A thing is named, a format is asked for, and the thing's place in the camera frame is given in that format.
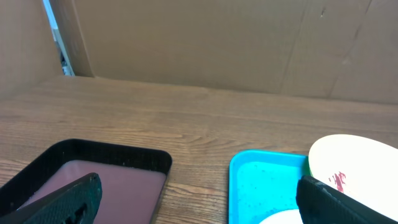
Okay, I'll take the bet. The light blue plate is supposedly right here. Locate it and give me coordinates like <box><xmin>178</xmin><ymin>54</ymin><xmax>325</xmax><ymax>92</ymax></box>
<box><xmin>259</xmin><ymin>209</ymin><xmax>303</xmax><ymax>224</ymax></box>

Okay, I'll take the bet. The blue plastic tray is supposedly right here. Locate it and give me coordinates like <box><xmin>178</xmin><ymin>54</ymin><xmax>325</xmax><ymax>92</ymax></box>
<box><xmin>228</xmin><ymin>150</ymin><xmax>310</xmax><ymax>224</ymax></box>

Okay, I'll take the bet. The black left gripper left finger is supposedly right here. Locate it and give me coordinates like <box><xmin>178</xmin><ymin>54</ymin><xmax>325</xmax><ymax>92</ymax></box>
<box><xmin>1</xmin><ymin>173</ymin><xmax>103</xmax><ymax>224</ymax></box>

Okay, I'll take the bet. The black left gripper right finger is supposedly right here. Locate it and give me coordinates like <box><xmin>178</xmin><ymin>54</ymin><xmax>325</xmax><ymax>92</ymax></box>
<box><xmin>296</xmin><ymin>175</ymin><xmax>397</xmax><ymax>224</ymax></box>

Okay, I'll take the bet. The black tray with pink liquid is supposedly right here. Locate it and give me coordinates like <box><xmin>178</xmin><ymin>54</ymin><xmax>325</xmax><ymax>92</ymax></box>
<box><xmin>1</xmin><ymin>139</ymin><xmax>172</xmax><ymax>223</ymax></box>

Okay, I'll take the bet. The yellow-green rimmed plate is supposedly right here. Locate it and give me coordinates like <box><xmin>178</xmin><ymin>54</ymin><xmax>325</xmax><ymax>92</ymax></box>
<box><xmin>308</xmin><ymin>134</ymin><xmax>397</xmax><ymax>221</ymax></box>

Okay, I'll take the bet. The cardboard back wall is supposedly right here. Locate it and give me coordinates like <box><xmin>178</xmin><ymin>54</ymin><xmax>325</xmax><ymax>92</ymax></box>
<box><xmin>0</xmin><ymin>0</ymin><xmax>398</xmax><ymax>105</ymax></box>

